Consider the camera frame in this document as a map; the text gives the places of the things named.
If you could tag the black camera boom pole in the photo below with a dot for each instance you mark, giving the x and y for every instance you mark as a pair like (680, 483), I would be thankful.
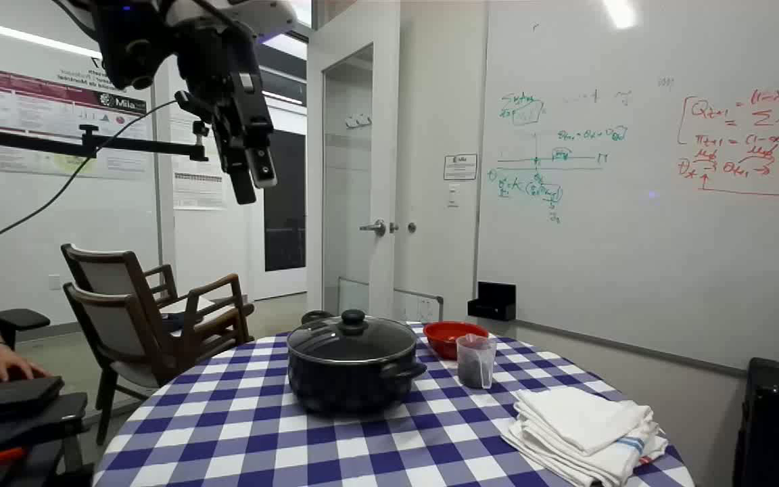
(28, 139)

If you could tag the black box on whiteboard ledge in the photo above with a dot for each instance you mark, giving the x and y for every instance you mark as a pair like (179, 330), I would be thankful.
(495, 302)

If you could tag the black cooking pot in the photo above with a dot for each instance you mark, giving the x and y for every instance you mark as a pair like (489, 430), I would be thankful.
(343, 387)

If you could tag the large whiteboard with writing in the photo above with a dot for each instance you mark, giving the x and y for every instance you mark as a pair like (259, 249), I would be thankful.
(641, 226)

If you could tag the small white door sign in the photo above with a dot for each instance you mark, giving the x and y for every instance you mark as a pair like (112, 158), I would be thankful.
(459, 166)

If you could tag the dark window pane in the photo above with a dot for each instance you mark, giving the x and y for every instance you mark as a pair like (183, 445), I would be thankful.
(285, 206)

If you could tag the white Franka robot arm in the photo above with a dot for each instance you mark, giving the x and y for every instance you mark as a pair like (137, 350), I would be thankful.
(133, 42)

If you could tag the folded white towel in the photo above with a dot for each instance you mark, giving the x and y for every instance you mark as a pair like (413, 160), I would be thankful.
(578, 421)

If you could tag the black office chair armrest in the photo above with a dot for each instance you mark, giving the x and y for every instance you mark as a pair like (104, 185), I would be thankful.
(20, 318)

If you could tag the wall poster with maroon header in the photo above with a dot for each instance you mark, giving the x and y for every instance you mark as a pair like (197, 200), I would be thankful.
(20, 97)

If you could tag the person's hand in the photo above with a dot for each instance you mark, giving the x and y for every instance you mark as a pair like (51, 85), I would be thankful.
(13, 364)

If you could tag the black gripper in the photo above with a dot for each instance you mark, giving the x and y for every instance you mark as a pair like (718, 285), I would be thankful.
(221, 76)

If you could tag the wooden armchair with grey back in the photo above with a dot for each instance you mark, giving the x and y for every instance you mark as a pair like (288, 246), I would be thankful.
(106, 268)
(113, 327)

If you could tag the glass lid with black knob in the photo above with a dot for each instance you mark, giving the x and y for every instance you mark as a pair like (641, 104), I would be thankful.
(351, 339)

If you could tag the flat black case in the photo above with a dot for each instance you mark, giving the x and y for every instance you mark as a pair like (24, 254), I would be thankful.
(5, 396)

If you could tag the red bowl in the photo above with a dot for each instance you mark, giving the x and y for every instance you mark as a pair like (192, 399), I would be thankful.
(447, 339)

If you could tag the large black case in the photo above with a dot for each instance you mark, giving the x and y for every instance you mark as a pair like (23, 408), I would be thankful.
(37, 423)

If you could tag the white door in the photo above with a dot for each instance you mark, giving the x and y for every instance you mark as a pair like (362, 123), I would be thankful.
(439, 109)

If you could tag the blue white checkered tablecloth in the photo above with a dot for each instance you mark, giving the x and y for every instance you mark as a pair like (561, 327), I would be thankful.
(228, 423)

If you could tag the white towel with blue stripe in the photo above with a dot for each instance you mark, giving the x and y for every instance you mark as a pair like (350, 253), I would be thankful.
(620, 456)

